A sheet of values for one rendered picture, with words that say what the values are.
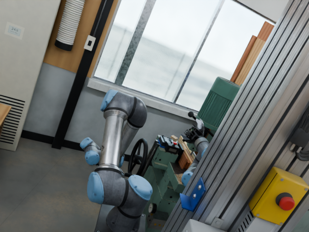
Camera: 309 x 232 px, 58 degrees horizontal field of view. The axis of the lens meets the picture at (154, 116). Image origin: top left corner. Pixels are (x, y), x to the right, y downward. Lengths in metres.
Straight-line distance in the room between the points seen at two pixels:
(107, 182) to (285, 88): 0.74
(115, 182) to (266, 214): 0.60
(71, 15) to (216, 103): 1.52
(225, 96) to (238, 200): 1.00
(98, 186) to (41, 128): 2.14
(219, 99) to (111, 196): 0.92
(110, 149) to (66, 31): 1.65
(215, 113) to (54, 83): 1.78
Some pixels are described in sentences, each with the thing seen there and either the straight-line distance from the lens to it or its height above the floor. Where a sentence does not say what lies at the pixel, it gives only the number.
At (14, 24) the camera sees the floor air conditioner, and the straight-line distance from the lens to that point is 2.60.
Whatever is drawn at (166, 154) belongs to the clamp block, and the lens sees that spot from 1.80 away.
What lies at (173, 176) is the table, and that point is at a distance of 1.73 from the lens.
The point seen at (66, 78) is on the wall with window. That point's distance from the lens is 2.98.
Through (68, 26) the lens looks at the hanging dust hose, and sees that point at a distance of 2.67.
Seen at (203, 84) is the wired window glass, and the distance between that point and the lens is 3.39.
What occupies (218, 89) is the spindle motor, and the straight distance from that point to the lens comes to 1.75.
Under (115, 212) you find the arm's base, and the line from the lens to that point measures 1.28.
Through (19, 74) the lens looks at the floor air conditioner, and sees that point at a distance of 2.70.
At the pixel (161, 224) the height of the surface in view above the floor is 0.58.
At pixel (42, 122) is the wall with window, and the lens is 3.18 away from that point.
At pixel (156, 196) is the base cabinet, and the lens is 1.90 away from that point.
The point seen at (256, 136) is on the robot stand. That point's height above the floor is 1.52.
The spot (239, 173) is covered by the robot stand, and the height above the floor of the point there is 1.41.
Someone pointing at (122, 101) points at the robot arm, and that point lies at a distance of 1.33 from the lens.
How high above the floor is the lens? 1.68
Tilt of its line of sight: 18 degrees down
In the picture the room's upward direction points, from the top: 25 degrees clockwise
